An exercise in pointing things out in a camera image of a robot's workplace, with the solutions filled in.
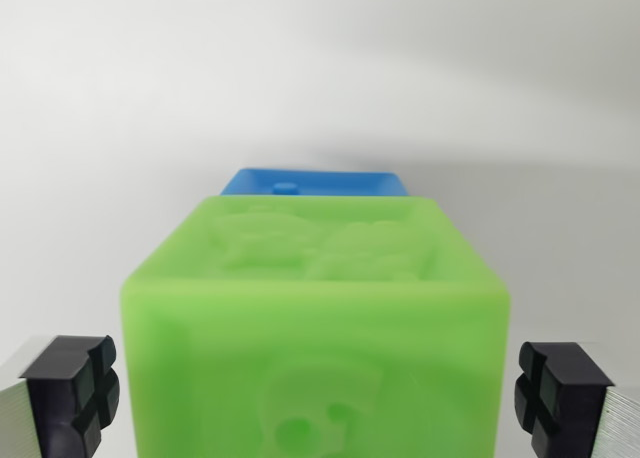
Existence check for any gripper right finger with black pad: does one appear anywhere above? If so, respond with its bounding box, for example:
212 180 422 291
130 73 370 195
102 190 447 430
511 341 640 458

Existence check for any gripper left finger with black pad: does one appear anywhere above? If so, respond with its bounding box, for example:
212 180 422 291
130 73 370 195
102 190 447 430
0 334 121 458

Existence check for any green embossed rubber cube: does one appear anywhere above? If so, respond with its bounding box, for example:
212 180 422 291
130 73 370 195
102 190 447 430
118 193 513 458

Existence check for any blue embossed rubber cube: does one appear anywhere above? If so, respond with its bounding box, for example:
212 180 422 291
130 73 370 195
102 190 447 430
220 166 412 198

